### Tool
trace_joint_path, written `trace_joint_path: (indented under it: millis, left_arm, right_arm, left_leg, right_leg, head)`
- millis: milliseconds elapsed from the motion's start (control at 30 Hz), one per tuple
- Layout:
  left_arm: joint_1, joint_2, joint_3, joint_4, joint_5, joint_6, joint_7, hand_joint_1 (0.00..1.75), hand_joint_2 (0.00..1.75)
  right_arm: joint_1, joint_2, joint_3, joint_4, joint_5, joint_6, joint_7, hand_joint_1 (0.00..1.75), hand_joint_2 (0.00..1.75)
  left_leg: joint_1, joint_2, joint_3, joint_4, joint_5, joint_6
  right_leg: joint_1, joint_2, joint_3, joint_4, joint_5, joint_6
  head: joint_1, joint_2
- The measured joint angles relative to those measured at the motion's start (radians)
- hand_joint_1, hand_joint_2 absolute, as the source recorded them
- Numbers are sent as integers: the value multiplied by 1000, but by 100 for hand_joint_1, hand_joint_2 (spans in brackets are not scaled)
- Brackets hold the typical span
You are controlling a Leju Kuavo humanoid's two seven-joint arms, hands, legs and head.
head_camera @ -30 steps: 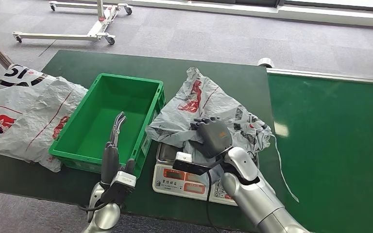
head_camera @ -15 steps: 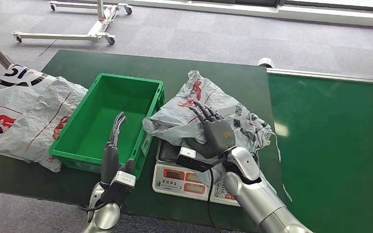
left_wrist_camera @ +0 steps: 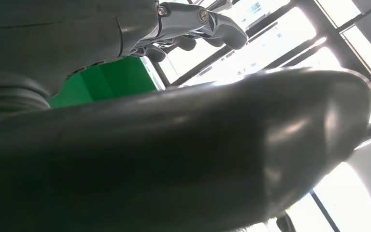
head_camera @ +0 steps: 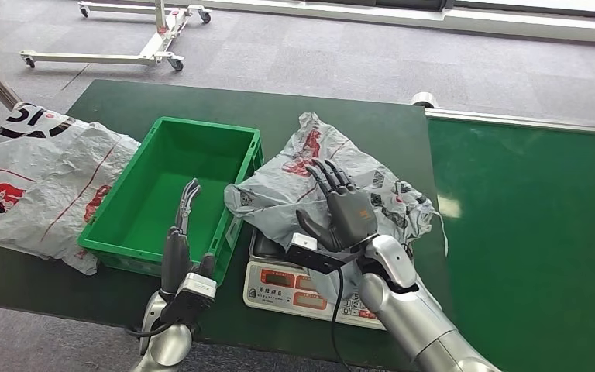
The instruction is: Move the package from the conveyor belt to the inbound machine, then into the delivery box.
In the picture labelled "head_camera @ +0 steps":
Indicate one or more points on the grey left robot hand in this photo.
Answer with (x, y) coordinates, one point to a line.
(174, 262)

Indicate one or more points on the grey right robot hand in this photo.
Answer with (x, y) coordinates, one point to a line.
(351, 215)

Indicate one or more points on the grey red-printed courier bag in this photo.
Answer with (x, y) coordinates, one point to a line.
(287, 190)

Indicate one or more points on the green conveyor belt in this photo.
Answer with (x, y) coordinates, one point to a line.
(533, 231)

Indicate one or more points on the green plastic crate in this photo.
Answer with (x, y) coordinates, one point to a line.
(174, 190)

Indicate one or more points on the white electronic weighing scale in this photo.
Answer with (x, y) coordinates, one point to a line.
(277, 290)

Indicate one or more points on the dark green table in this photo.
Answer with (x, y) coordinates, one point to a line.
(256, 108)

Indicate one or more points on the white black-printed courier bag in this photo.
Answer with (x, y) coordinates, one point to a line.
(46, 179)

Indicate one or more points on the white window ledge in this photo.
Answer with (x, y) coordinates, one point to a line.
(431, 18)

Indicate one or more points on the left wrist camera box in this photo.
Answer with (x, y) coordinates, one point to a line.
(195, 290)

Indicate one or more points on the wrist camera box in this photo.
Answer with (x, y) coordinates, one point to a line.
(195, 290)
(310, 254)

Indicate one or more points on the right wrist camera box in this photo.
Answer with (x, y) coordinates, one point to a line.
(310, 254)

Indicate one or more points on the silver conveyor side rail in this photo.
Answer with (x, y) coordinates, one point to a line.
(523, 121)

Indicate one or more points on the white wheeled stand frame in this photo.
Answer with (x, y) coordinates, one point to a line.
(156, 49)

